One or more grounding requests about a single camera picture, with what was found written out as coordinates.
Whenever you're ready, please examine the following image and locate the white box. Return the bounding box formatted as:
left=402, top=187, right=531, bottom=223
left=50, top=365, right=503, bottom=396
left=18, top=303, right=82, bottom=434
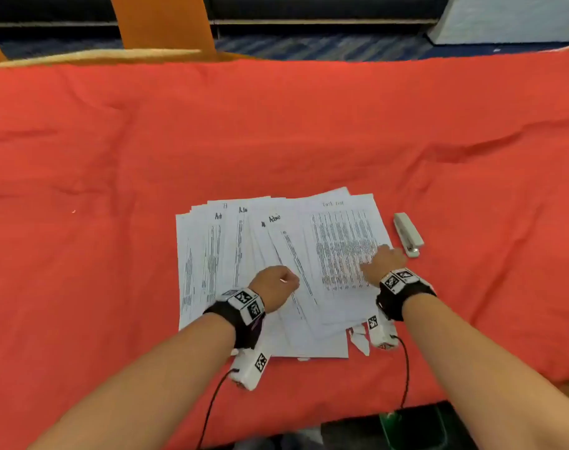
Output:
left=426, top=0, right=569, bottom=46

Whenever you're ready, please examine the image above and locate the white stapler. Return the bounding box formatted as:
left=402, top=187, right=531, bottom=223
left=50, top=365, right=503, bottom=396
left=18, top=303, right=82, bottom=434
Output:
left=393, top=212, right=425, bottom=258

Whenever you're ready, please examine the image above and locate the green plastic container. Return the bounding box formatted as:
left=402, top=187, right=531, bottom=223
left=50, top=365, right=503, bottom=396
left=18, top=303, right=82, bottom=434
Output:
left=378, top=407, right=449, bottom=450

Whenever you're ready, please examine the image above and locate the red tablecloth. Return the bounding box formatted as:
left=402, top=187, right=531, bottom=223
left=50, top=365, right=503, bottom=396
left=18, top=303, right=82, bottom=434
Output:
left=0, top=42, right=569, bottom=450

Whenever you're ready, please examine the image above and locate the person's right forearm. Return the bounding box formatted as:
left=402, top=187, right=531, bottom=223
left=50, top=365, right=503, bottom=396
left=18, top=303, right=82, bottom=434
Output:
left=401, top=292, right=569, bottom=450

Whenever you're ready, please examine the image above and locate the person's right hand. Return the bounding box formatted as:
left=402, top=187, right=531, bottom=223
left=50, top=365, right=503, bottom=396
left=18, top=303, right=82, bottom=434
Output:
left=360, top=245, right=408, bottom=287

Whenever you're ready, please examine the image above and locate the black white wrist camera mount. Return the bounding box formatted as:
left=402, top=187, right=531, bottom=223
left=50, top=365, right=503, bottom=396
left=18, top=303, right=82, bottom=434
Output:
left=203, top=287, right=272, bottom=392
left=350, top=268, right=437, bottom=357

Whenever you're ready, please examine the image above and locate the person's left hand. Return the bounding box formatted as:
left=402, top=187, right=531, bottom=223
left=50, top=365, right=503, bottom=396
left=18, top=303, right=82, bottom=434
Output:
left=248, top=265, right=300, bottom=314

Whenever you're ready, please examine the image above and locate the black cable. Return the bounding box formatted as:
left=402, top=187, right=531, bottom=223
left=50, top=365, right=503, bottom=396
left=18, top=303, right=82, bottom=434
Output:
left=391, top=335, right=411, bottom=410
left=195, top=367, right=240, bottom=450

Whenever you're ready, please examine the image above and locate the person's left forearm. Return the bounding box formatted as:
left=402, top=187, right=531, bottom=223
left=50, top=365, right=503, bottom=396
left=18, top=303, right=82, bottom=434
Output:
left=29, top=313, right=238, bottom=450

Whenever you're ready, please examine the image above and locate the pile of printed paper sheets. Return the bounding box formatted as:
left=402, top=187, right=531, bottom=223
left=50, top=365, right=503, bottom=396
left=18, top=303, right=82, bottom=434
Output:
left=175, top=186, right=393, bottom=360

